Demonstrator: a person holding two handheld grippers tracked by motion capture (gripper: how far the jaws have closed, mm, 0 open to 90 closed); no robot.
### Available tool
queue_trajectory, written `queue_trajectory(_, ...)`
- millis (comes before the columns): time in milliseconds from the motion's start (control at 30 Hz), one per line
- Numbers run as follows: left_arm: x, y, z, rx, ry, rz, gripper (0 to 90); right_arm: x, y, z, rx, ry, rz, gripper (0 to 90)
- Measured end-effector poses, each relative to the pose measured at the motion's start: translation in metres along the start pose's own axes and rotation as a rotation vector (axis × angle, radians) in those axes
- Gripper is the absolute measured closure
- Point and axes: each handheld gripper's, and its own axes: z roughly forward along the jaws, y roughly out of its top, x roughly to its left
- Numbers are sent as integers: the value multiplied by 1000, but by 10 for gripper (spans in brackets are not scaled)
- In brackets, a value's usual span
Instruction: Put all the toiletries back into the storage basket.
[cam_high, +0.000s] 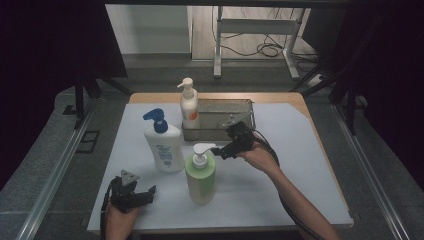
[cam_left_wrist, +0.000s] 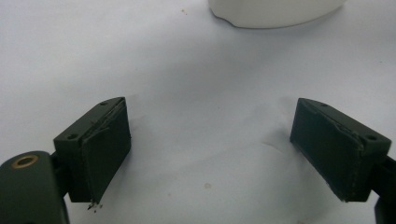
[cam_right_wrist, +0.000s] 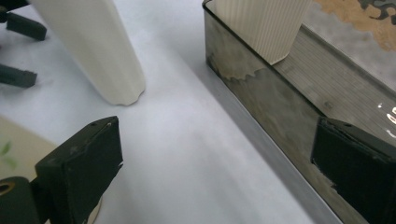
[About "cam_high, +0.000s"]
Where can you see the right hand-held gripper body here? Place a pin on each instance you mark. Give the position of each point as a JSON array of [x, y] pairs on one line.
[[241, 138]]

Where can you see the person's left hand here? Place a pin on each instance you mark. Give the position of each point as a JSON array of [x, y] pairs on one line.
[[120, 223]]

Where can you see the white table mat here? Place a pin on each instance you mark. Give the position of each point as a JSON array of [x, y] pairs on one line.
[[240, 200]]

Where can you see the white power strip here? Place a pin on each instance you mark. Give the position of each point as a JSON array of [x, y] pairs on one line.
[[315, 80]]

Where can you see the aluminium rail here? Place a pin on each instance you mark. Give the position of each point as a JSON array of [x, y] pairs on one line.
[[370, 173], [56, 176]]

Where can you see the white metal desk frame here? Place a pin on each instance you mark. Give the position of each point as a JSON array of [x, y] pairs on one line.
[[256, 26]]

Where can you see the white cabinet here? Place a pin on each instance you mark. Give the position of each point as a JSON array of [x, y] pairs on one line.
[[150, 30]]

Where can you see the metal mesh basket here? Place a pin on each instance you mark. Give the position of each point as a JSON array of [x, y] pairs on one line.
[[213, 121]]

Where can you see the dark curtain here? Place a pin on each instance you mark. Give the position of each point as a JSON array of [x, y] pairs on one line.
[[43, 66], [393, 83]]

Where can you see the cream pump bottle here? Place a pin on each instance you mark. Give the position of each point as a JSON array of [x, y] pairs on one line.
[[189, 106]]

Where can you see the person's right hand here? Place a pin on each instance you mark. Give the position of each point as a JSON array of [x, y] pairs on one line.
[[261, 156]]

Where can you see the white bottle with blue pump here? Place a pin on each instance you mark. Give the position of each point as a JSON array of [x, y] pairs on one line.
[[165, 146]]

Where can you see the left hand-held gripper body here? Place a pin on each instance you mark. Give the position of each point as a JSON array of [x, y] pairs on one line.
[[125, 195]]

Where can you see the green pump bottle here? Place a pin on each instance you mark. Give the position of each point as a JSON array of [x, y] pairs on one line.
[[200, 180]]

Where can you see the black stand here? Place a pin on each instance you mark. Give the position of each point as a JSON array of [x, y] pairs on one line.
[[80, 100], [350, 103]]

